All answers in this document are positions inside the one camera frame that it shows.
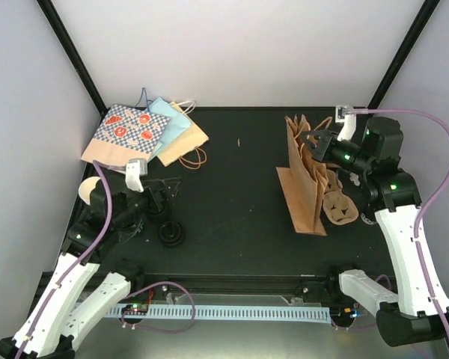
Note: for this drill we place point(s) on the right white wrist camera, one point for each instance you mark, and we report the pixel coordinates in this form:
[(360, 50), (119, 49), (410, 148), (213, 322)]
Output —
[(345, 116)]

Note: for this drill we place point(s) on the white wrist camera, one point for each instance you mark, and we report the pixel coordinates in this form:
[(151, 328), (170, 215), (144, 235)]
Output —
[(134, 170), (345, 116)]

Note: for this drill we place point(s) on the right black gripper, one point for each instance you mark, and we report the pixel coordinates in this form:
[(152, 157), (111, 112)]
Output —
[(326, 141)]

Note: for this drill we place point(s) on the blue checkered paper bag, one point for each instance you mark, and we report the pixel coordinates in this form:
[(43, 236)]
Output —
[(125, 133)]

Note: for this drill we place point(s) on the near black lid stack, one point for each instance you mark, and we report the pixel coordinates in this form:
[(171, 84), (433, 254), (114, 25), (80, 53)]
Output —
[(171, 234)]

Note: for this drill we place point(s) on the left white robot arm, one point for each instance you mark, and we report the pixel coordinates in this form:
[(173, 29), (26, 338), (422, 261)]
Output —
[(58, 325)]

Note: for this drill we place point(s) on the near pulp cup carrier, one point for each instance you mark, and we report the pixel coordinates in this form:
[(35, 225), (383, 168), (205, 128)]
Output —
[(338, 207)]

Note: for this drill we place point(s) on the light blue cable duct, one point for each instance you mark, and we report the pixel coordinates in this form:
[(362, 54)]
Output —
[(229, 313)]

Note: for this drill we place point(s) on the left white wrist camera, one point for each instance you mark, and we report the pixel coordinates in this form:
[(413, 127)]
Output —
[(134, 170)]

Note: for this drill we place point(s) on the black frame post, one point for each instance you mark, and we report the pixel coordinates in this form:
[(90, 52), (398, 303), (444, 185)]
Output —
[(53, 18), (418, 25)]

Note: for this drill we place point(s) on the brown paper bag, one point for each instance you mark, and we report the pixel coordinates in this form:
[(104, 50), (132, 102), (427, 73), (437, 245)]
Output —
[(303, 182)]

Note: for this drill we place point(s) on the black lid stack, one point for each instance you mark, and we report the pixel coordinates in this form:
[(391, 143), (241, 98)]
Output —
[(171, 234), (158, 216)]

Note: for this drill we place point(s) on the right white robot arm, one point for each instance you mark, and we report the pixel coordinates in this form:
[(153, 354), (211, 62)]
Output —
[(419, 310)]

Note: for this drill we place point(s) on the small circuit board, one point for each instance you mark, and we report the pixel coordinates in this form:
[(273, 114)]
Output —
[(135, 309)]

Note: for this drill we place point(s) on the left paper cup stack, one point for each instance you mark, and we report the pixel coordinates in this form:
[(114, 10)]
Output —
[(86, 187)]

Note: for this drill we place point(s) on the far black lid stack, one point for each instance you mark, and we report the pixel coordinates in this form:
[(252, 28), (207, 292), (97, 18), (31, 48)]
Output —
[(158, 216)]

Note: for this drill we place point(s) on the right black frame post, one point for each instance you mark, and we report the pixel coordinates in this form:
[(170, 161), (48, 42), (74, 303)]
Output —
[(418, 25)]

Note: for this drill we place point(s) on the left black frame post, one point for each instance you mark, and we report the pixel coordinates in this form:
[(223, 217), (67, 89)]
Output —
[(53, 18)]

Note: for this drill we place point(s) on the tan paper bag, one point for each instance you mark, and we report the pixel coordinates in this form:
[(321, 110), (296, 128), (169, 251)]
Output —
[(187, 147)]

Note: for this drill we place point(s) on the light blue paper bag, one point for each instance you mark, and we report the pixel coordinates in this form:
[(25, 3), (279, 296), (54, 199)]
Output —
[(176, 126)]

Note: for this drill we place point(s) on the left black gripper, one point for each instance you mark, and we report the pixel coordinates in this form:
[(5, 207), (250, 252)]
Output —
[(152, 192)]

